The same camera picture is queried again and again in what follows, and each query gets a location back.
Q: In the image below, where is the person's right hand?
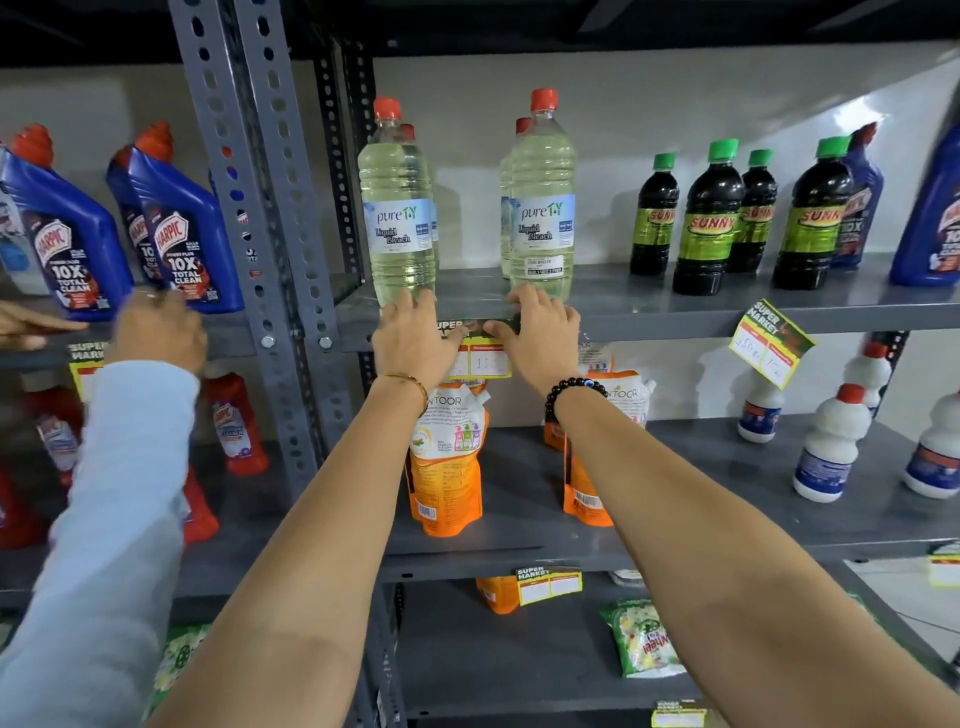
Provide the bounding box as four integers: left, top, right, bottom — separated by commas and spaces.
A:
483, 283, 595, 396

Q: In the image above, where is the person's left hand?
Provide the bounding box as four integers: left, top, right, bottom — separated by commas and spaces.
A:
372, 288, 471, 393

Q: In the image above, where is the yellow red shelf price label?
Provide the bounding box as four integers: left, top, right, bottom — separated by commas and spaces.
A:
927, 543, 960, 589
728, 299, 818, 391
650, 700, 711, 728
515, 567, 585, 608
437, 318, 520, 381
68, 341, 111, 404

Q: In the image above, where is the person's left forearm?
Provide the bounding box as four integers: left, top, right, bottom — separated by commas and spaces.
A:
146, 377, 445, 728

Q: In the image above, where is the person's right forearm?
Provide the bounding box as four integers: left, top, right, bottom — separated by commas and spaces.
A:
553, 386, 960, 728

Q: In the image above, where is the clear bleach bottle red cap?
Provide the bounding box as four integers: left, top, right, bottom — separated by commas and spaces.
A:
510, 88, 578, 303
357, 96, 438, 309
499, 117, 534, 280

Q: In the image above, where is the grey metal shelf rack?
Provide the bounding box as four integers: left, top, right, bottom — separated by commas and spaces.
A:
311, 33, 960, 728
0, 0, 355, 728

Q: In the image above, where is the dark cleaner bottle green cap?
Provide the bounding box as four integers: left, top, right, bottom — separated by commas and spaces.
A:
771, 135, 855, 291
672, 138, 746, 297
630, 153, 681, 277
726, 148, 780, 274

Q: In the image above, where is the red toilet cleaner bottle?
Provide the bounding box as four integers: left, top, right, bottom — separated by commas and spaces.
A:
205, 372, 270, 478
26, 386, 85, 490
182, 465, 221, 546

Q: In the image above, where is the white bottle red cap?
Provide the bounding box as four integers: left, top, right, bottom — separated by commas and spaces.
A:
792, 383, 862, 504
843, 341, 893, 415
902, 390, 960, 501
737, 371, 786, 444

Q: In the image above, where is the blue toilet cleaner bottle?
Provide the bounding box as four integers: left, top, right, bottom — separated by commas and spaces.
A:
831, 122, 885, 270
105, 146, 165, 288
889, 123, 960, 288
123, 121, 246, 315
0, 123, 135, 323

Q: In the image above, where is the green white packet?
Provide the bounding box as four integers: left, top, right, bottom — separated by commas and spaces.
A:
144, 624, 213, 715
599, 599, 688, 681

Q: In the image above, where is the gold bracelet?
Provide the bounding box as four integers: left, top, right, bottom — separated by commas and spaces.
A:
381, 372, 431, 418

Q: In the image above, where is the black bead bracelet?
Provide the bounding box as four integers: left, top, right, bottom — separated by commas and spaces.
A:
544, 377, 610, 426

